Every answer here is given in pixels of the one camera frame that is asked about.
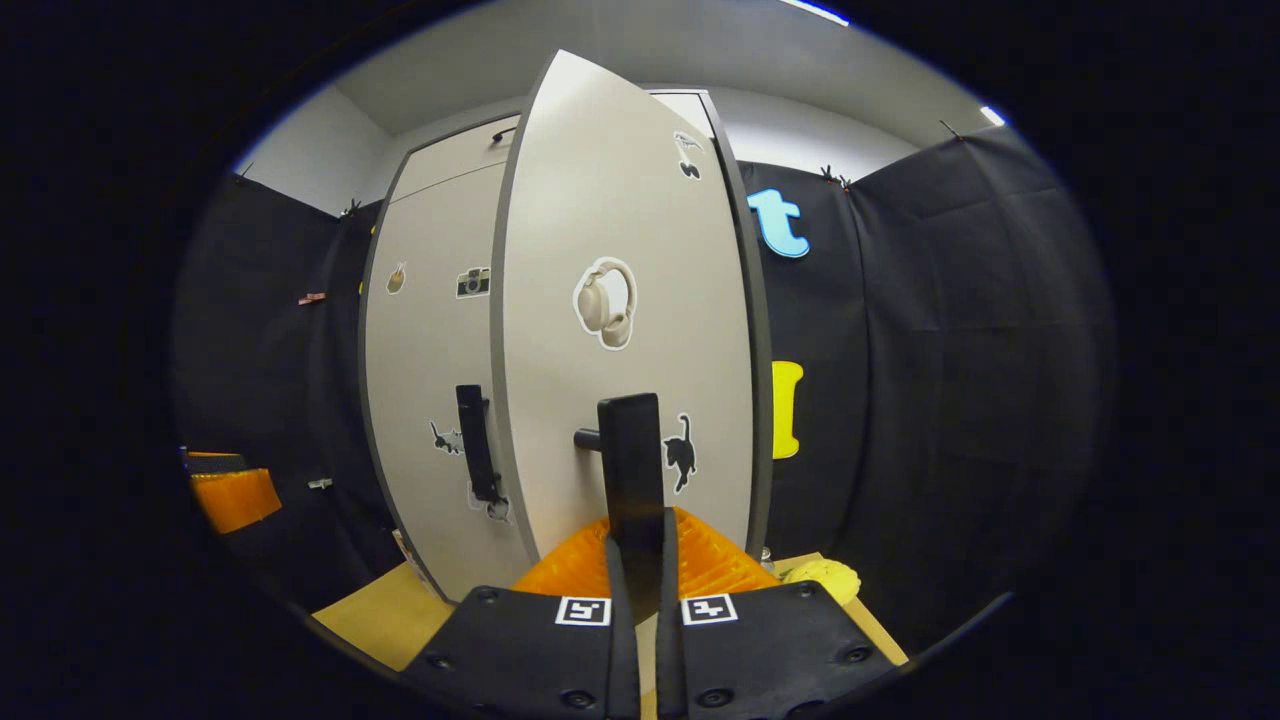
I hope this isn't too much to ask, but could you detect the beige cabinet drawer front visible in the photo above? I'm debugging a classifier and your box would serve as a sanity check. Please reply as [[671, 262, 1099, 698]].
[[385, 90, 717, 206]]

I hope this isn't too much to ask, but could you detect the black backdrop cloth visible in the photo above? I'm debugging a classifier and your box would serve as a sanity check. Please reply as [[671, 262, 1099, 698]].
[[170, 125, 1116, 651]]

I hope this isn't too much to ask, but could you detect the beige cabinet door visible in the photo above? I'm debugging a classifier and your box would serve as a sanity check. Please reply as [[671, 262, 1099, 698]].
[[490, 50, 756, 566], [365, 163, 536, 603]]

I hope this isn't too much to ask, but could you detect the beige double-door shoe cabinet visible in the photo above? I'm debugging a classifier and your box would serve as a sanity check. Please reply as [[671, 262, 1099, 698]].
[[357, 88, 776, 606]]

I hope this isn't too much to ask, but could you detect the long ceiling light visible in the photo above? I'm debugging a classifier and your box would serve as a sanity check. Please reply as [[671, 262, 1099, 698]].
[[780, 0, 851, 26]]

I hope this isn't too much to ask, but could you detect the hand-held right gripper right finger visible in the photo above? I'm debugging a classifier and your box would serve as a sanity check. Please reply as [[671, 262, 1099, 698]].
[[655, 505, 896, 720]]

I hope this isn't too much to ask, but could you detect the yellow crumpled object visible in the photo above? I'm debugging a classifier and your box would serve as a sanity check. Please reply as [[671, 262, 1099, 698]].
[[782, 558, 863, 607]]

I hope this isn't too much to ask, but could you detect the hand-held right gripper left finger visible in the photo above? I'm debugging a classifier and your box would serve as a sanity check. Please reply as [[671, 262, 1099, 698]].
[[400, 515, 643, 720]]

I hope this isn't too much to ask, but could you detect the black door handle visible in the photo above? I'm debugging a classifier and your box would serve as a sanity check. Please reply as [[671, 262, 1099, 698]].
[[455, 384, 503, 504], [573, 392, 669, 616]]

